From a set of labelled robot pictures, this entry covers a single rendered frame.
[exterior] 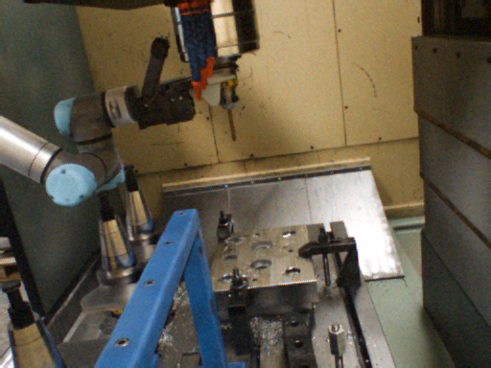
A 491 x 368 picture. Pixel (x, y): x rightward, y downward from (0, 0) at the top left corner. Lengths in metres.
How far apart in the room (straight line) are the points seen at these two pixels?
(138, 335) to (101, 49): 1.68
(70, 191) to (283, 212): 1.19
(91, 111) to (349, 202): 1.22
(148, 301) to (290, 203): 1.45
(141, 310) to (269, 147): 1.55
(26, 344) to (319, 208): 1.59
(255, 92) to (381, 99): 0.50
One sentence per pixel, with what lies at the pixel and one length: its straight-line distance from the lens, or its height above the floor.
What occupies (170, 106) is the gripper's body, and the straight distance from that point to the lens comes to 0.94.
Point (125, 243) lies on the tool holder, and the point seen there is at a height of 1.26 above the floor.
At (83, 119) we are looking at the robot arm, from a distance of 0.98.
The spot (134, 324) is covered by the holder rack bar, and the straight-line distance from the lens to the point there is 0.51.
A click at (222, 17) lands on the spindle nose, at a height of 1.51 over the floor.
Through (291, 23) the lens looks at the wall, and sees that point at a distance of 1.96.
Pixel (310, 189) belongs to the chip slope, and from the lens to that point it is 2.00.
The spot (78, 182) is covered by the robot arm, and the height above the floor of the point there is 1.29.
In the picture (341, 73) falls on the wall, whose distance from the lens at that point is 1.98.
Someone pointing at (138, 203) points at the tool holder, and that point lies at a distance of 0.71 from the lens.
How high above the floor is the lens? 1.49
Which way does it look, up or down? 18 degrees down
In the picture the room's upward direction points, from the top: 9 degrees counter-clockwise
